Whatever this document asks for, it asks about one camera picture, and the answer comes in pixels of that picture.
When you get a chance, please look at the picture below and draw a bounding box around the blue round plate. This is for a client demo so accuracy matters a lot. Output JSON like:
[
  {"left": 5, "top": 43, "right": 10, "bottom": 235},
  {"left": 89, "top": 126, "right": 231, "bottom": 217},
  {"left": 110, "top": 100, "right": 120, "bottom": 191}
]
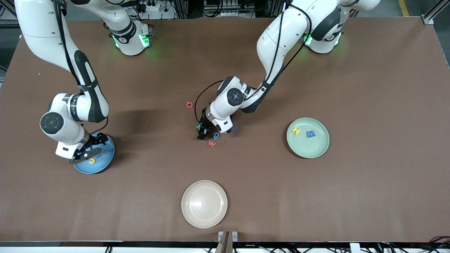
[{"left": 73, "top": 133, "right": 115, "bottom": 174}]

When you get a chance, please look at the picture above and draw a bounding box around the beige round plate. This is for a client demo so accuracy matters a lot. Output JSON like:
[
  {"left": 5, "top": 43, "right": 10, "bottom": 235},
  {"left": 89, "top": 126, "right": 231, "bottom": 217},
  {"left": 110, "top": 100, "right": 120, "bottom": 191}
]
[{"left": 181, "top": 180, "right": 228, "bottom": 229}]

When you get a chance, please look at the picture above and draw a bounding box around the green round plate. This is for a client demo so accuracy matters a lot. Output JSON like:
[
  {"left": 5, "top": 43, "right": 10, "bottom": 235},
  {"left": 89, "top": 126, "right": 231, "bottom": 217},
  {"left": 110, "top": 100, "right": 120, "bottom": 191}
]
[{"left": 287, "top": 117, "right": 330, "bottom": 158}]

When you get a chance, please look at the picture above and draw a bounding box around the equipment rack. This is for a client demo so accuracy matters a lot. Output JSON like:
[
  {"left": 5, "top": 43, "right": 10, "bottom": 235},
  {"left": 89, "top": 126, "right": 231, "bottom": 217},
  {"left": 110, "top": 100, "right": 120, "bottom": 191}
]
[{"left": 203, "top": 0, "right": 255, "bottom": 18}]

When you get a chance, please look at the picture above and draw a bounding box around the metal mounting pole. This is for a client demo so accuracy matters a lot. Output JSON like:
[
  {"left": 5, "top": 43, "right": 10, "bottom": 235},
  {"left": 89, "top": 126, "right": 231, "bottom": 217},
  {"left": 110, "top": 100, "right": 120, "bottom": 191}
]
[{"left": 214, "top": 231, "right": 233, "bottom": 253}]

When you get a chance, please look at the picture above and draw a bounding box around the brown table cover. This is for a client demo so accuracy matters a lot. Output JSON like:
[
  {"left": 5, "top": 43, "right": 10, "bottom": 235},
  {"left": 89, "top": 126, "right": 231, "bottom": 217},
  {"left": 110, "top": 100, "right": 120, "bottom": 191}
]
[{"left": 0, "top": 17, "right": 450, "bottom": 244}]

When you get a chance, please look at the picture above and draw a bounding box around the white power strip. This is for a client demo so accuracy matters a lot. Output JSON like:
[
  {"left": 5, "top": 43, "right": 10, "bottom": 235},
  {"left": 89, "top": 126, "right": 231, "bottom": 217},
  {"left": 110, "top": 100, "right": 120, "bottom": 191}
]
[{"left": 135, "top": 1, "right": 160, "bottom": 13}]

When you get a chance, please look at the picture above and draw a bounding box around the black camera cable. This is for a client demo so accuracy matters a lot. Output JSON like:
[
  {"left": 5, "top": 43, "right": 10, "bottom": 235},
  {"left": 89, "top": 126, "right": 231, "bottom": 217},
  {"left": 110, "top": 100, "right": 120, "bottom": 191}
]
[
  {"left": 53, "top": 0, "right": 109, "bottom": 136},
  {"left": 194, "top": 0, "right": 313, "bottom": 127}
]

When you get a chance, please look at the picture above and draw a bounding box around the small metal bracket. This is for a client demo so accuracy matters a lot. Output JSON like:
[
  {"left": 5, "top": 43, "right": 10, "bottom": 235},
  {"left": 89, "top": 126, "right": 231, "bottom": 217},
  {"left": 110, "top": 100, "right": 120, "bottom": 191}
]
[{"left": 218, "top": 231, "right": 238, "bottom": 243}]

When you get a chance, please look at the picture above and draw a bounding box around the black table edge rail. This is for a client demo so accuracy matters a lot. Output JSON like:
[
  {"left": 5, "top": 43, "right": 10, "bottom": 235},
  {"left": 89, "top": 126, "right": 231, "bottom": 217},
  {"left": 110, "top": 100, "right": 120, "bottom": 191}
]
[{"left": 0, "top": 241, "right": 450, "bottom": 248}]

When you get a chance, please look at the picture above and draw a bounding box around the aluminium frame profile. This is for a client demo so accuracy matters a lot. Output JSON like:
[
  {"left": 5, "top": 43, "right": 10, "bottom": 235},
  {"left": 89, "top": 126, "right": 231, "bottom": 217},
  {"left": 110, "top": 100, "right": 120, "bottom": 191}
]
[{"left": 422, "top": 0, "right": 450, "bottom": 25}]

